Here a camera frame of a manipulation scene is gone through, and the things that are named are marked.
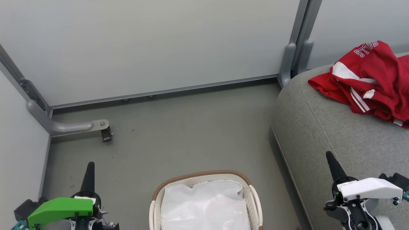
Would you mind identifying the grey post foot bracket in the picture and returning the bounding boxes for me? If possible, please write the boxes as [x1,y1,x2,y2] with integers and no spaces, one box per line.
[278,43,297,88]
[296,39,314,75]

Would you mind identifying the white basket with brown rim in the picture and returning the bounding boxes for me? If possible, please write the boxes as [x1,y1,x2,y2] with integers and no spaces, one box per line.
[149,170,263,230]

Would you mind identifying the grey partition post base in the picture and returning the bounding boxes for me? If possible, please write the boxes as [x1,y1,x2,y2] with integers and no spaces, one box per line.
[289,0,323,75]

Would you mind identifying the grey fabric sofa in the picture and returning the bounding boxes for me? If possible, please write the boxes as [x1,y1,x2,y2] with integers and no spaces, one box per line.
[271,53,409,230]

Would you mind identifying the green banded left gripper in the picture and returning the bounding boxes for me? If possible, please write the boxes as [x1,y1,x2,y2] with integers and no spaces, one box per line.
[27,162,120,230]

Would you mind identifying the grey slanted partition post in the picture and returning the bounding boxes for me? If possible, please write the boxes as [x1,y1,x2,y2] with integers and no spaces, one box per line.
[0,43,53,117]

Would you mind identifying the white basket liner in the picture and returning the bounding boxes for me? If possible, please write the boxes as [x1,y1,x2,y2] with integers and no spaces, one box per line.
[161,180,251,230]

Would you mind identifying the red shorts with white stripes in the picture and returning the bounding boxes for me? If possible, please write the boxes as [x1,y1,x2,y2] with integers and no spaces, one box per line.
[308,73,409,128]

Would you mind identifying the small black caster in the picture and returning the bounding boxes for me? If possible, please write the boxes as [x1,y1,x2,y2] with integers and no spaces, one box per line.
[101,126,113,143]

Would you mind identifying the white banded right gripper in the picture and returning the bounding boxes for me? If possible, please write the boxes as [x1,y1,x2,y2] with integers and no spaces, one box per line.
[324,151,404,221]

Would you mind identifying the grey metal partition foot tube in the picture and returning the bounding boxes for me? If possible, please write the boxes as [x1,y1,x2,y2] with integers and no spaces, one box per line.
[27,100,110,137]

